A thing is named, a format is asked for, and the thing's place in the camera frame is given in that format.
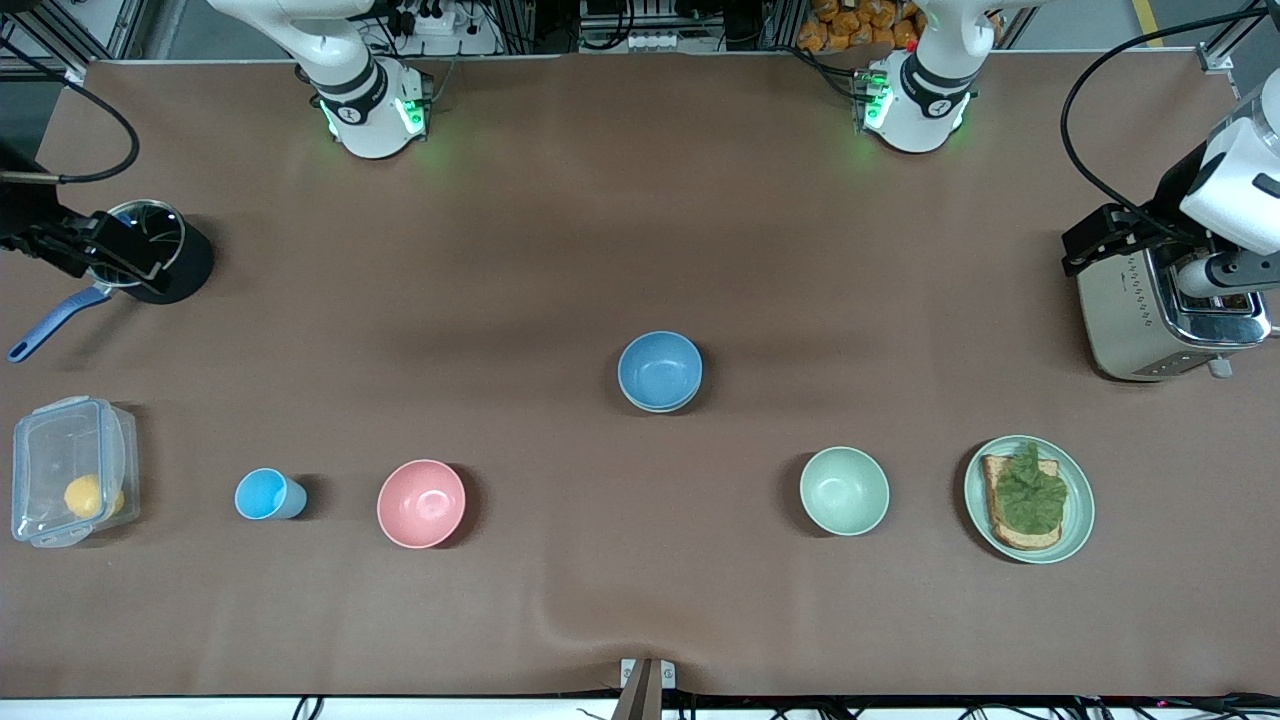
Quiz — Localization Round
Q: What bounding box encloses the brown table cover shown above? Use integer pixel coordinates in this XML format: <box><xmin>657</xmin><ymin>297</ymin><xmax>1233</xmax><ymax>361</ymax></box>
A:
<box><xmin>0</xmin><ymin>52</ymin><xmax>1280</xmax><ymax>699</ymax></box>

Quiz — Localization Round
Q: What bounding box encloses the blue cup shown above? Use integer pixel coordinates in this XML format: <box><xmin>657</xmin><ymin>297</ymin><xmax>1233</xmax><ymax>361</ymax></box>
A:
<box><xmin>235</xmin><ymin>468</ymin><xmax>308</xmax><ymax>521</ymax></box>

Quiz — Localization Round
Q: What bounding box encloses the light green plate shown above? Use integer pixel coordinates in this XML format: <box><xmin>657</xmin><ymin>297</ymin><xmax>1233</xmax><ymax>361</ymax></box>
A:
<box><xmin>964</xmin><ymin>435</ymin><xmax>1096</xmax><ymax>565</ymax></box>

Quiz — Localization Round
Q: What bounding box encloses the black pot with blue handle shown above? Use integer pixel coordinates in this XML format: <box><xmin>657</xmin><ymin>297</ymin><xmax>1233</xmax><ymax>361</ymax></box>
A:
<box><xmin>8</xmin><ymin>200</ymin><xmax>215</xmax><ymax>363</ymax></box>

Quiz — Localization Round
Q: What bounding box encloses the clear plastic lidded container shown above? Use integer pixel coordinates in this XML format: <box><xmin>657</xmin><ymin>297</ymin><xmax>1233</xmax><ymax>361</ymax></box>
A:
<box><xmin>12</xmin><ymin>396</ymin><xmax>141</xmax><ymax>549</ymax></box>

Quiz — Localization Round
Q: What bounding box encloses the glass lid with blue knob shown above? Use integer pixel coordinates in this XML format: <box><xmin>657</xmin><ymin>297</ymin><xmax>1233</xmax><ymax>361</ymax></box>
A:
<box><xmin>100</xmin><ymin>200</ymin><xmax>187</xmax><ymax>286</ymax></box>

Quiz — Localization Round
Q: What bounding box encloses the white power strip with plugs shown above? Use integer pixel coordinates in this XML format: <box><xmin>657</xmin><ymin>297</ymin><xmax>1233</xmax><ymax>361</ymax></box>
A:
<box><xmin>385</xmin><ymin>0</ymin><xmax>501</xmax><ymax>57</ymax></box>

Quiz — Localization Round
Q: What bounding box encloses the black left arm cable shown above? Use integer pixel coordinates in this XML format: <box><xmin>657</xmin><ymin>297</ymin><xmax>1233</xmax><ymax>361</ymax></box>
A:
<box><xmin>1062</xmin><ymin>5</ymin><xmax>1280</xmax><ymax>216</ymax></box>

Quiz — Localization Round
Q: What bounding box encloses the bag of orange snacks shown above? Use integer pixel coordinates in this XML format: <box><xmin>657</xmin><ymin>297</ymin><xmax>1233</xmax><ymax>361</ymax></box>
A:
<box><xmin>797</xmin><ymin>0</ymin><xmax>926</xmax><ymax>53</ymax></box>

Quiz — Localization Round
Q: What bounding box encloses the metal table edge bracket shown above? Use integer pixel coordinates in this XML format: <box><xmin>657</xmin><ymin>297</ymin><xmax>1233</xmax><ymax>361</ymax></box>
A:
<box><xmin>620</xmin><ymin>658</ymin><xmax>677</xmax><ymax>691</ymax></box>

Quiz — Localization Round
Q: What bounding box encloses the silver toaster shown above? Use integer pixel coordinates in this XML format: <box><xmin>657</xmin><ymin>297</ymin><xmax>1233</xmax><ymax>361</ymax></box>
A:
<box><xmin>1077</xmin><ymin>245</ymin><xmax>1273</xmax><ymax>383</ymax></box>

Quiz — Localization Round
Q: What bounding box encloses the green lettuce leaf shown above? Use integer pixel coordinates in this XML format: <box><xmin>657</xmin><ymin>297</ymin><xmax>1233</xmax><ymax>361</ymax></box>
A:
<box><xmin>995</xmin><ymin>442</ymin><xmax>1069</xmax><ymax>535</ymax></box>

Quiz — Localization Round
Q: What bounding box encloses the blue bowl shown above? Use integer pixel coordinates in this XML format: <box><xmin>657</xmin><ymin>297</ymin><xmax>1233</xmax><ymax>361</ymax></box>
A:
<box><xmin>617</xmin><ymin>331</ymin><xmax>703</xmax><ymax>409</ymax></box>

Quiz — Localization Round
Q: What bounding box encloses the yellow lemon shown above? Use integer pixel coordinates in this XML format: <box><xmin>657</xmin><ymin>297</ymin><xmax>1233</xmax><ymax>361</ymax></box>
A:
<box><xmin>64</xmin><ymin>474</ymin><xmax>126</xmax><ymax>519</ymax></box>

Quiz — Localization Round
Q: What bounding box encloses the toasted bread slice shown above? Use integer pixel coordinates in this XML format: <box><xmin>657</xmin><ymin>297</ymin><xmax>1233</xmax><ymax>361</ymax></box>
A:
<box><xmin>980</xmin><ymin>455</ymin><xmax>1063</xmax><ymax>551</ymax></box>

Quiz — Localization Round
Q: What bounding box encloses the light green bowl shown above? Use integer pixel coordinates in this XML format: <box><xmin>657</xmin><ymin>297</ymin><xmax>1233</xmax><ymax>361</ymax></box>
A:
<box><xmin>799</xmin><ymin>446</ymin><xmax>890</xmax><ymax>537</ymax></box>
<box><xmin>622</xmin><ymin>385</ymin><xmax>701</xmax><ymax>415</ymax></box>

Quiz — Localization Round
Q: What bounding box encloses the pink bowl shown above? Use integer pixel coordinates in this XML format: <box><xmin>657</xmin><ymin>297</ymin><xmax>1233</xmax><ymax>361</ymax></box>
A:
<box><xmin>377</xmin><ymin>459</ymin><xmax>467</xmax><ymax>550</ymax></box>

